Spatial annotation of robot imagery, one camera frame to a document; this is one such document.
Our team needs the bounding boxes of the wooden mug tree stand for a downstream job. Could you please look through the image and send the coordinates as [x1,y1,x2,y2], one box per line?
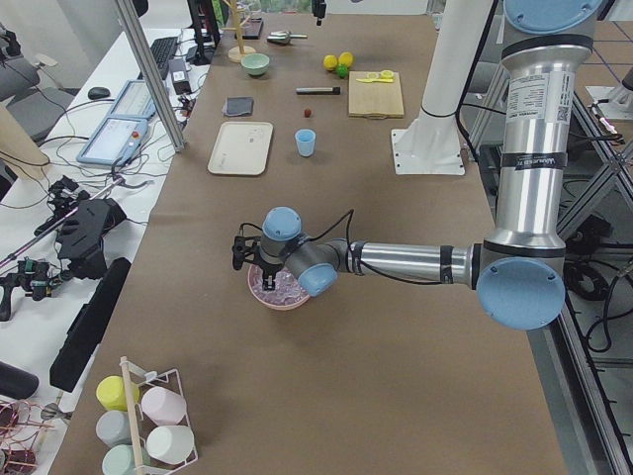
[224,0,256,63]

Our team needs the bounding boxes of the aluminium frame post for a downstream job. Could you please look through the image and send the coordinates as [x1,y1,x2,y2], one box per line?
[114,0,185,152]

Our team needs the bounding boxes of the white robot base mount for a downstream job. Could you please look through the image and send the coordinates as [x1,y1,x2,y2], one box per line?
[392,0,497,176]

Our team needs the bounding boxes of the yellow cup in rack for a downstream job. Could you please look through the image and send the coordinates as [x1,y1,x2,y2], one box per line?
[96,375,128,412]

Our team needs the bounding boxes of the black computer mouse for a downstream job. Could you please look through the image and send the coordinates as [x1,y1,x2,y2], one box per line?
[87,86,111,100]

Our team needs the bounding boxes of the metal scoop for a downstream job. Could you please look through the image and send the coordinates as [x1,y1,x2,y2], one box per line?
[266,31,309,46]

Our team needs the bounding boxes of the teach pendant tablet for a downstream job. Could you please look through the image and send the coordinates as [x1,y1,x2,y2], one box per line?
[77,79,156,168]

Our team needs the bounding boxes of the green bowl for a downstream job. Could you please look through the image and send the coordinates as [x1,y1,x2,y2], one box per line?
[240,52,270,77]

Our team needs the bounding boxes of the pile of clear ice cubes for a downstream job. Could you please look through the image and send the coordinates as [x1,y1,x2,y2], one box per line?
[250,266,307,303]

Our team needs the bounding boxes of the lower whole yellow lemon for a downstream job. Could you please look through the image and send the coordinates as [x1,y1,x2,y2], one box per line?
[322,54,338,71]

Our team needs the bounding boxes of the white wire cup rack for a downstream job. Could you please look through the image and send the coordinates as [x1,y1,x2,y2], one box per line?
[120,356,198,474]

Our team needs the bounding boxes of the white cup in rack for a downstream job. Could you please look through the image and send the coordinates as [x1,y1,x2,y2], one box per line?
[145,426,195,465]

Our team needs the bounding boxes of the cream rabbit tray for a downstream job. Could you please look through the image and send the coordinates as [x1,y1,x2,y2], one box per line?
[208,121,274,176]

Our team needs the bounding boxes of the whole yellow lemon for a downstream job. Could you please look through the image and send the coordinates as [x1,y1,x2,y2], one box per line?
[322,54,338,71]
[338,51,355,68]

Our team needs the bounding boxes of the upper whole yellow lemon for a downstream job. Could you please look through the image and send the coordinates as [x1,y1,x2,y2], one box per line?
[338,51,355,68]

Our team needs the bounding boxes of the mint cup in rack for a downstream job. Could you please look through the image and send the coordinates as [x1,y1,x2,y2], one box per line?
[101,444,136,475]

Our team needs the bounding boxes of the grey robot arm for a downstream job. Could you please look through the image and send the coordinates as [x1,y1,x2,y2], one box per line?
[232,1,600,331]

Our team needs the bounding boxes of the black box device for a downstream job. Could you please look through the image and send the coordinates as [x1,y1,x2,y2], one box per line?
[168,57,192,95]

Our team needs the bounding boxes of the steel muddler black tip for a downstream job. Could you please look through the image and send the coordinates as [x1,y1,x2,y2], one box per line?
[295,86,341,95]

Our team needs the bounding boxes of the green lime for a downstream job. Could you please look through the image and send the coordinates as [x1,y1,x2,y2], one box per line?
[335,64,349,79]

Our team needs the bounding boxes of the wooden cutting board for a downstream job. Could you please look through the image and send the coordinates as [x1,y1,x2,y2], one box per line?
[348,70,405,119]

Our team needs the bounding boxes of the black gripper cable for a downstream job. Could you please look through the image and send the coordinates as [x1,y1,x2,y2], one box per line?
[235,208,446,286]

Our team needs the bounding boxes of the grey cup in rack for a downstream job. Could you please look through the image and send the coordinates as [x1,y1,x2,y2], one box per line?
[95,410,132,447]

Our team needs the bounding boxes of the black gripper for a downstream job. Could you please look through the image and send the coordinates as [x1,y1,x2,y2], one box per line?
[231,236,285,290]

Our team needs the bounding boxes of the pink bowl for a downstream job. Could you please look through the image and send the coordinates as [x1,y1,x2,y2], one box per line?
[247,264,314,312]

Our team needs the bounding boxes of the yellow plastic knife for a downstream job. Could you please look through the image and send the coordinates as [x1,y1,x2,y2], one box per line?
[355,75,394,83]

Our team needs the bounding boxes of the grey folded cloth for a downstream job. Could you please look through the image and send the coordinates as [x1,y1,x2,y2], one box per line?
[223,96,254,117]

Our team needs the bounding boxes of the pink cup in rack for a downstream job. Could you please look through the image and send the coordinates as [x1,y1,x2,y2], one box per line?
[140,387,187,426]

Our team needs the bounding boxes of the light blue cup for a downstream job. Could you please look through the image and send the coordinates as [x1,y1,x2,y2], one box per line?
[295,129,317,157]

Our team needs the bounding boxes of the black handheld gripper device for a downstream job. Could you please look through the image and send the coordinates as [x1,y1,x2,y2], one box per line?
[34,175,127,279]

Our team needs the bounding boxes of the black keyboard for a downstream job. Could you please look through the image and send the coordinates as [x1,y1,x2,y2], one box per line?
[150,37,179,80]

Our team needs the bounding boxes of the black long bar device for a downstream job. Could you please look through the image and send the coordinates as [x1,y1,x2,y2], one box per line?
[49,257,132,393]

